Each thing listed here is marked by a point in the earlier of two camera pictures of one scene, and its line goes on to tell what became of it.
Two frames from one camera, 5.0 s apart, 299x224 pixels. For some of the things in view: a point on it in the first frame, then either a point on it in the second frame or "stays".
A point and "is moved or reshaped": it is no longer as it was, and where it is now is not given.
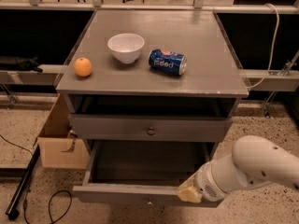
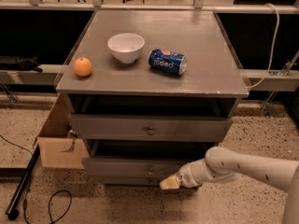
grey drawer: [144, 173] is moved or reshaped
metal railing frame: [283, 77] stays
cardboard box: [60, 148] stays
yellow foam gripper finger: [190, 192] -> [171, 183]
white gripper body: [206, 184] -> [186, 175]
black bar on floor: [12, 210] stays
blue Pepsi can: [168, 61] stays
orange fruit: [82, 67] stays
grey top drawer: [150, 128] stays
